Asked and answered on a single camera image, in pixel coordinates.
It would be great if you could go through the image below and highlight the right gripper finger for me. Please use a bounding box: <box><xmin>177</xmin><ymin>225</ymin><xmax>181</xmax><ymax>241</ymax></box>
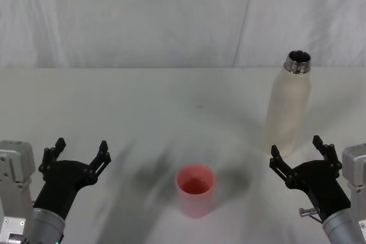
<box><xmin>269</xmin><ymin>144</ymin><xmax>299</xmax><ymax>189</ymax></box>
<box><xmin>312</xmin><ymin>135</ymin><xmax>343</xmax><ymax>171</ymax></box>

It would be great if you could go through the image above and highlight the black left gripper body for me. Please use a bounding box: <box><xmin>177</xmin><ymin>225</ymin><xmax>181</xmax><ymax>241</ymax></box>
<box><xmin>32</xmin><ymin>159</ymin><xmax>97</xmax><ymax>221</ymax></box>

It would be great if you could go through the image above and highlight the white curtain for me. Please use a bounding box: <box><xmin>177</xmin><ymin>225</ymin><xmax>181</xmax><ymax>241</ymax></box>
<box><xmin>0</xmin><ymin>0</ymin><xmax>366</xmax><ymax>69</ymax></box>

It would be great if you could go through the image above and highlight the thin dark cable silver plug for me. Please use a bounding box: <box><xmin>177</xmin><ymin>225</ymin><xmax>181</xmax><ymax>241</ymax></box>
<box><xmin>299</xmin><ymin>207</ymin><xmax>325</xmax><ymax>224</ymax></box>

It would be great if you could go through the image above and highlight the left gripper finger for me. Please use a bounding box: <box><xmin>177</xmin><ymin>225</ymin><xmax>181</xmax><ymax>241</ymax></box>
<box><xmin>38</xmin><ymin>138</ymin><xmax>67</xmax><ymax>175</ymax></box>
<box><xmin>85</xmin><ymin>140</ymin><xmax>112</xmax><ymax>184</ymax></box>

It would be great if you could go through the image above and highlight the cream vacuum bottle steel neck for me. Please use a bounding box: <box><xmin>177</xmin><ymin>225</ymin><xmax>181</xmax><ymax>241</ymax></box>
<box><xmin>262</xmin><ymin>50</ymin><xmax>312</xmax><ymax>158</ymax></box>

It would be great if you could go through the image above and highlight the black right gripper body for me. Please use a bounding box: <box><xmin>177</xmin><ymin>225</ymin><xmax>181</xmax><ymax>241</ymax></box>
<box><xmin>287</xmin><ymin>160</ymin><xmax>352</xmax><ymax>223</ymax></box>

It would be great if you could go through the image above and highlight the white table cloth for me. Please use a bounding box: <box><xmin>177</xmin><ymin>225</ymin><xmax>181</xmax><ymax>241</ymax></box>
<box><xmin>0</xmin><ymin>66</ymin><xmax>366</xmax><ymax>244</ymax></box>

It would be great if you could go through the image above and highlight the pink cup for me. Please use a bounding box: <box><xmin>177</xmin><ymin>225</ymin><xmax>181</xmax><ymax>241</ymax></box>
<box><xmin>174</xmin><ymin>163</ymin><xmax>216</xmax><ymax>219</ymax></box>

